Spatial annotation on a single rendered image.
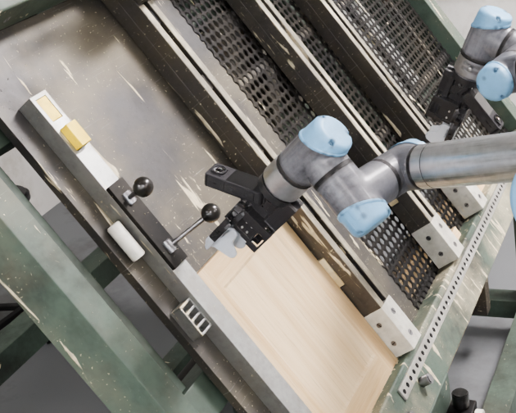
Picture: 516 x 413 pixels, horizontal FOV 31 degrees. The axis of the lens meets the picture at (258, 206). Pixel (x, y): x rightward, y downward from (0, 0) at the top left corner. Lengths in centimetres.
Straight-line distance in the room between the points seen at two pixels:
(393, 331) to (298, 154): 81
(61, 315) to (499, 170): 76
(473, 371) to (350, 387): 169
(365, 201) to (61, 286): 53
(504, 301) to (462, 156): 237
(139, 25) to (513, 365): 192
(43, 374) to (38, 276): 269
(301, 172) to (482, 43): 69
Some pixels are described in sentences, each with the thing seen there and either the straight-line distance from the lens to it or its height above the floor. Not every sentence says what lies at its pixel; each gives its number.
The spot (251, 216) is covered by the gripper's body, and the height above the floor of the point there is 150.
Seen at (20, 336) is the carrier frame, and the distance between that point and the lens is 295.
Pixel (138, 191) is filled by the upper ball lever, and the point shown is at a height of 154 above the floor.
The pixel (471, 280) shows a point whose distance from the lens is 262.
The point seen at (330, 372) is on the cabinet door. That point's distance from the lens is 204.
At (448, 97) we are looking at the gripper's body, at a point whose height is 146.
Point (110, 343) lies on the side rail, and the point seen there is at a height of 135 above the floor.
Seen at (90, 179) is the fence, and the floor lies 154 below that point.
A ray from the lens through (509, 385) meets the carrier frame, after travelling 334.
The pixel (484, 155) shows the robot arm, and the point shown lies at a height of 159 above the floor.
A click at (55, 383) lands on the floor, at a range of 421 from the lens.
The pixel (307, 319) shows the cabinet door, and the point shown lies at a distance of 205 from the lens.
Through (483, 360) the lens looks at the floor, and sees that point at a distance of 379.
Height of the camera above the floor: 214
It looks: 23 degrees down
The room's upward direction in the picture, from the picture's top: 11 degrees counter-clockwise
